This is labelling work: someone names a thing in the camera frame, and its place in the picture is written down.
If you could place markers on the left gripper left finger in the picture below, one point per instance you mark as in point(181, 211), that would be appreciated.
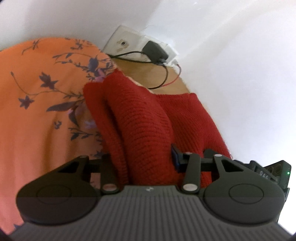
point(69, 192)

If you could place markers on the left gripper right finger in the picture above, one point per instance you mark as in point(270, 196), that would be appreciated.
point(233, 191)

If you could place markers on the red knitted garment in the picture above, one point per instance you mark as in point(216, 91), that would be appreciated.
point(138, 129)

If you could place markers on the orange floral bedsheet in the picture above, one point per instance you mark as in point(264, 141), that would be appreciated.
point(44, 118)

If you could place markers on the black power adapter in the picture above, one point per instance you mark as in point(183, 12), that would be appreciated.
point(155, 52)

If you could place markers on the wooden bed frame ledge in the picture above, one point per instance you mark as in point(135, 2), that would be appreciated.
point(150, 75)

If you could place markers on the white wall socket panel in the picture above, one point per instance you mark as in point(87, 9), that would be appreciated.
point(125, 40)

